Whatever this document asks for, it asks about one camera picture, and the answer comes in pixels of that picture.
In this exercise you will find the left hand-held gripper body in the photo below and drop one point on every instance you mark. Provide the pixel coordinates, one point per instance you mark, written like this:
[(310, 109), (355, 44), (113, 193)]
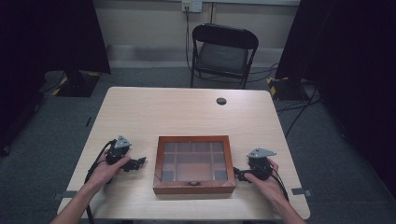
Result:
[(120, 148)]

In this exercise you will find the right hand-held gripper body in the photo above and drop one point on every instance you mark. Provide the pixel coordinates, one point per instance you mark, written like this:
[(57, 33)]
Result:
[(260, 165)]

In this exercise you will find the wooden box with glass lid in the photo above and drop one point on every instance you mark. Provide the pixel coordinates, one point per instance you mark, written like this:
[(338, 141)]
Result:
[(194, 165)]

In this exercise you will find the person's right hand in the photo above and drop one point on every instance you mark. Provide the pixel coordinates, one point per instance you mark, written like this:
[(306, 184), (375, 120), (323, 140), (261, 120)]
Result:
[(269, 188)]

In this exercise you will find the person's left hand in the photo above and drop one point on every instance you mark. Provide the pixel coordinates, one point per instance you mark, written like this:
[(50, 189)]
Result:
[(104, 172)]

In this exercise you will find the small dark floor tape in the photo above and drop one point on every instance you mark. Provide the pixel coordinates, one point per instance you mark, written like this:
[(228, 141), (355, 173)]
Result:
[(88, 121)]

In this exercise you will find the grey tape strip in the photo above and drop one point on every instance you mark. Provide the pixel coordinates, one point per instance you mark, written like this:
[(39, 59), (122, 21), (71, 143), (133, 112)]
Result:
[(65, 194), (301, 192)]

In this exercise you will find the striped black stand base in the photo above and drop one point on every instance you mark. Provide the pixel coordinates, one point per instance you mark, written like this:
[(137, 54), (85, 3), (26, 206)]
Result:
[(285, 88)]

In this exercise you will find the black folding chair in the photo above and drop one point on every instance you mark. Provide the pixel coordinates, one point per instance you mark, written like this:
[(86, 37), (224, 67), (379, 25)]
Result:
[(222, 56)]

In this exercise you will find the dark curtain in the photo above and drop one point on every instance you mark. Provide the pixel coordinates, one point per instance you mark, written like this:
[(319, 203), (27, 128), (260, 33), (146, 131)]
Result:
[(351, 77), (46, 46)]

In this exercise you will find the white wall socket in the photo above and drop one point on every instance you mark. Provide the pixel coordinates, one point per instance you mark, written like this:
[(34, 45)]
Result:
[(192, 5)]

